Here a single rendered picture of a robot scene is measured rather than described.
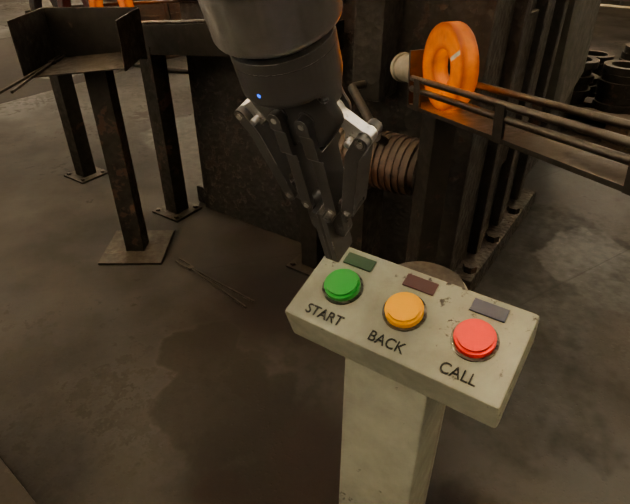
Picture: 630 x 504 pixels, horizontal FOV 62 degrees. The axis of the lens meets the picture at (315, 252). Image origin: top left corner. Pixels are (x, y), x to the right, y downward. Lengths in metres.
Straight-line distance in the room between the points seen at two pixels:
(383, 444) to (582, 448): 0.71
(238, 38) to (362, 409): 0.43
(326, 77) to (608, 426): 1.13
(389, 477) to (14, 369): 1.05
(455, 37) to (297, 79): 0.66
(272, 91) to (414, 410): 0.37
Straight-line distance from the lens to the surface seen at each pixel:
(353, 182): 0.42
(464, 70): 0.97
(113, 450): 1.24
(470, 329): 0.53
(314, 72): 0.36
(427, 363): 0.52
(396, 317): 0.54
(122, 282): 1.68
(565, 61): 2.16
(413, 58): 1.09
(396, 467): 0.67
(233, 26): 0.34
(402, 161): 1.13
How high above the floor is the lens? 0.95
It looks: 34 degrees down
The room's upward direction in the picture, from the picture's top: straight up
